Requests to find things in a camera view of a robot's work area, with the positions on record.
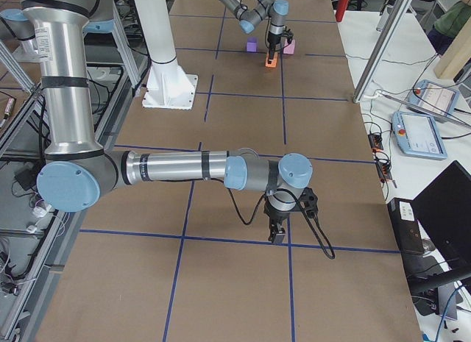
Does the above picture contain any orange black connector box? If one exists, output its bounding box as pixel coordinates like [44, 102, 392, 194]
[368, 133, 383, 152]

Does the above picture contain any black power adapter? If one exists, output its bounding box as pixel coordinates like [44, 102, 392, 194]
[14, 168, 38, 190]

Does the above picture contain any purple block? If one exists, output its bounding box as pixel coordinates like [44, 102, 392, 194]
[246, 37, 258, 53]

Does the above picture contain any near teach pendant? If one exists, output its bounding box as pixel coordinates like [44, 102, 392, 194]
[392, 111, 447, 160]

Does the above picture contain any red fire extinguisher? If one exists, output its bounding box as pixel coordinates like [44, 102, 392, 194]
[336, 0, 350, 23]

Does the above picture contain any black laptop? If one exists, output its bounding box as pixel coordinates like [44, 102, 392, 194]
[412, 160, 470, 268]

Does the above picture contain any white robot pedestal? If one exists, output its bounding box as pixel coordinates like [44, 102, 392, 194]
[134, 0, 198, 110]

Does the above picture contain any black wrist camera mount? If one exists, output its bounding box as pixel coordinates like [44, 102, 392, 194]
[299, 188, 319, 219]

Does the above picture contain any blue tape line crosswise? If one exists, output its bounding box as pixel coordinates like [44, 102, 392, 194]
[79, 229, 400, 254]

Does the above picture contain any blue tape line lengthwise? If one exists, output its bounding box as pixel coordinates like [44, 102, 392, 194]
[279, 54, 296, 342]

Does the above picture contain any black computer box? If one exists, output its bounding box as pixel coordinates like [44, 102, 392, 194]
[387, 198, 425, 256]

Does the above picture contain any aluminium rail frame left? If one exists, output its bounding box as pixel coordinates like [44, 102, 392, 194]
[0, 73, 122, 342]

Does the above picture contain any wooden beam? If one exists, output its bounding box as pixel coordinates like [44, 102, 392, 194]
[433, 19, 470, 79]

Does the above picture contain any orange block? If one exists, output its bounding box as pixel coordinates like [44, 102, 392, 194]
[265, 52, 278, 68]

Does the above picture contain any blue network cable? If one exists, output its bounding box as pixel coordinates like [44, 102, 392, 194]
[433, 282, 465, 342]

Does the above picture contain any pink block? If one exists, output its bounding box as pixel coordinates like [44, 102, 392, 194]
[282, 39, 295, 55]

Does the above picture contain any aluminium frame post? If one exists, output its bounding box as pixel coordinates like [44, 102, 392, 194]
[353, 0, 412, 103]

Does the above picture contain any far teach pendant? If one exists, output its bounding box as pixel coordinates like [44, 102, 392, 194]
[408, 79, 460, 120]

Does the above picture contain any person in green shirt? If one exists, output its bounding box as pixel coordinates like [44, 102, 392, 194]
[427, 0, 470, 55]

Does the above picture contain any teach pendant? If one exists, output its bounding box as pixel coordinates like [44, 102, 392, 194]
[392, 111, 447, 160]
[408, 79, 460, 120]

